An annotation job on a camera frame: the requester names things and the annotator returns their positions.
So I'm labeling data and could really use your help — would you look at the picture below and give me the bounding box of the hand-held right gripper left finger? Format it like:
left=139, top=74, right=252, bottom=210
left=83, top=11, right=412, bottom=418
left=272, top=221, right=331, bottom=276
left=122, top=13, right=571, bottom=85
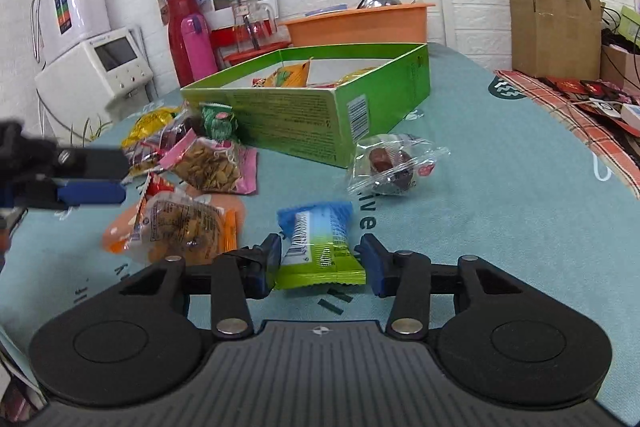
left=117, top=233, right=283, bottom=341

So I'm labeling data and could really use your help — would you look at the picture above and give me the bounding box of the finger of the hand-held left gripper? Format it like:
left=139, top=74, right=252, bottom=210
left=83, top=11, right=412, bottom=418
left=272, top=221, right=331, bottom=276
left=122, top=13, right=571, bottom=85
left=56, top=146, right=131, bottom=180
left=56, top=182, right=127, bottom=206

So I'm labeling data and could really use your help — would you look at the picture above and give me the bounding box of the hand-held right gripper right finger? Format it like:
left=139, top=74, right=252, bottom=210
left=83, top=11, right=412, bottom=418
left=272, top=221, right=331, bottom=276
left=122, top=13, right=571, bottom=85
left=355, top=233, right=526, bottom=341

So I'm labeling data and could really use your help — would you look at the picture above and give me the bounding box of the blue and green snack packet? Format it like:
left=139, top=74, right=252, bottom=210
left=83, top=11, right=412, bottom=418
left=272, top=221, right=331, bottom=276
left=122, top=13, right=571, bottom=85
left=274, top=201, right=367, bottom=291

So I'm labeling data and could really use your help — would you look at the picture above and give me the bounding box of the small yellow snack packet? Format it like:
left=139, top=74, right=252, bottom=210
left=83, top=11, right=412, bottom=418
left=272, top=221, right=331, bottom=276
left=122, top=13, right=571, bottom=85
left=121, top=107, right=182, bottom=148

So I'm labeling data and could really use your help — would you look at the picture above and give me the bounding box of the green cardboard box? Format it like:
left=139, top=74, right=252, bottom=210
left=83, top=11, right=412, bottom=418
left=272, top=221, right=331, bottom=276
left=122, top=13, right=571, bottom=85
left=180, top=43, right=431, bottom=168

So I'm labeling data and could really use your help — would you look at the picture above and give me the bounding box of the yellow flower plant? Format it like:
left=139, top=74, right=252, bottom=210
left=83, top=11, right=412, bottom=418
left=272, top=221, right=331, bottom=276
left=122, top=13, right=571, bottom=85
left=70, top=116, right=114, bottom=142

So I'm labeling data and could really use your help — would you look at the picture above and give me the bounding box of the small red snack packet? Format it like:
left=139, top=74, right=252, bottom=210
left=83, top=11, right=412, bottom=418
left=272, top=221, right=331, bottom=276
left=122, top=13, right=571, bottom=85
left=137, top=172, right=177, bottom=208

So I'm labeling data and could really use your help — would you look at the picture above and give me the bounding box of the white appliance with screen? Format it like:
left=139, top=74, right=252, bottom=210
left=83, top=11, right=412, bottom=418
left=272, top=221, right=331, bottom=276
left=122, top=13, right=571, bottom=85
left=34, top=27, right=156, bottom=124

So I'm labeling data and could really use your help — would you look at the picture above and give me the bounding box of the orange clear nut packet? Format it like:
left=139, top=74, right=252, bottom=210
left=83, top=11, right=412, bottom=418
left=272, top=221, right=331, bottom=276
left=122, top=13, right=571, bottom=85
left=102, top=191, right=247, bottom=266

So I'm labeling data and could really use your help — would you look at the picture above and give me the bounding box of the clear chocolate snack packet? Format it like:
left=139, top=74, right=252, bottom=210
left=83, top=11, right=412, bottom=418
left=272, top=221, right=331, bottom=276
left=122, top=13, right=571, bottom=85
left=347, top=133, right=451, bottom=198

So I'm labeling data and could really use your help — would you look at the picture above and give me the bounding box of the pink seed snack packet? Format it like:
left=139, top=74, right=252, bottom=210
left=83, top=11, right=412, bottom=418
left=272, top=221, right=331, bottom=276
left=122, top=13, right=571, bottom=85
left=160, top=134, right=260, bottom=196

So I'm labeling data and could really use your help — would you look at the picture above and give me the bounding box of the small green candy packet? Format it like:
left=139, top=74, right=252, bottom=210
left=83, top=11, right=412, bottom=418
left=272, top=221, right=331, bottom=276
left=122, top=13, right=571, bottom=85
left=200, top=103, right=239, bottom=142

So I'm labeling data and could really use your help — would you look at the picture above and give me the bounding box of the teal printed tablecloth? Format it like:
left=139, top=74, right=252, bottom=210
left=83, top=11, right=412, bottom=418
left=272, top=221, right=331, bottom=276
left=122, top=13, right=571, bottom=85
left=0, top=42, right=640, bottom=423

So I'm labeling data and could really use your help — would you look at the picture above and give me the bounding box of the red thermos jug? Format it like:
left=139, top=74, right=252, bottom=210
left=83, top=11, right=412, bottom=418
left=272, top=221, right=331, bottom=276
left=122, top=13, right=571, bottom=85
left=166, top=0, right=208, bottom=88

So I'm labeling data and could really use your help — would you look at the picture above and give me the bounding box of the pink bottle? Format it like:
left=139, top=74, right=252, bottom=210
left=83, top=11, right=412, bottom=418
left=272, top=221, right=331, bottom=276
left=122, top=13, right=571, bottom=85
left=180, top=14, right=220, bottom=82

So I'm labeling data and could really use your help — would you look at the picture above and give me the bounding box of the red box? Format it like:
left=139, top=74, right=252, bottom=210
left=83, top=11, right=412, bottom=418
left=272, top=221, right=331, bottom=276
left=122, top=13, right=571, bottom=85
left=210, top=27, right=236, bottom=52

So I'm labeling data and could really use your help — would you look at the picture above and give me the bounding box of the red plastic basin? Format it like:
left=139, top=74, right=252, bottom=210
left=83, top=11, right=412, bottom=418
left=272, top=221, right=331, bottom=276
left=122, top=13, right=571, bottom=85
left=222, top=39, right=293, bottom=66

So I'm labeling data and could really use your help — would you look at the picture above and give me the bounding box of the glass pitcher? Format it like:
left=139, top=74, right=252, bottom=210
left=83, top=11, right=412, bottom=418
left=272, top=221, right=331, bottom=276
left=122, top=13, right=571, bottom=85
left=231, top=0, right=279, bottom=52

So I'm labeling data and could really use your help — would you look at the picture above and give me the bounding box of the orange plastic basin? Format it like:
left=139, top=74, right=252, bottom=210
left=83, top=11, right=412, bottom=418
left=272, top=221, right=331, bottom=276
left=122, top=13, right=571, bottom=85
left=280, top=2, right=437, bottom=48

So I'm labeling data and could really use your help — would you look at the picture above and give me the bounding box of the plaid cloth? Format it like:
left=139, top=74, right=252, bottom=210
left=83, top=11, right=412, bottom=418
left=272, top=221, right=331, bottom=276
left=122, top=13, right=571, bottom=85
left=492, top=69, right=640, bottom=200

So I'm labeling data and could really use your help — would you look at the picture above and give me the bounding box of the red envelope pile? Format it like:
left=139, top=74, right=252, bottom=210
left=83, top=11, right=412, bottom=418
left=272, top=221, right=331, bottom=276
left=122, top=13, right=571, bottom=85
left=542, top=77, right=640, bottom=106

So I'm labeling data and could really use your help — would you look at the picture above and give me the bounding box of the large cardboard box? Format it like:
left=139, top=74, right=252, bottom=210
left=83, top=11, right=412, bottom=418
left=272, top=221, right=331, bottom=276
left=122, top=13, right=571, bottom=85
left=510, top=0, right=603, bottom=80

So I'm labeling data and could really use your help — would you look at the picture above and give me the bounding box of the small brown cardboard box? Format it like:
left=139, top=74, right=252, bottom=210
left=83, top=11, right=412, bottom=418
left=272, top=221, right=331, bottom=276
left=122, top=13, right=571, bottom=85
left=600, top=44, right=640, bottom=92

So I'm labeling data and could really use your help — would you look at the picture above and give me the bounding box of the grey purifier hose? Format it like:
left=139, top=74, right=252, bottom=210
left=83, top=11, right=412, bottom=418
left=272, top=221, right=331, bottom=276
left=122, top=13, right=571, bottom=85
left=30, top=0, right=47, bottom=64

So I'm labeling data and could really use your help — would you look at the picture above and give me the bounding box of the white wall water purifier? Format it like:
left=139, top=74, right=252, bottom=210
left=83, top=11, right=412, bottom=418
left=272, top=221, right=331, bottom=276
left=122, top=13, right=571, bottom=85
left=32, top=0, right=112, bottom=60

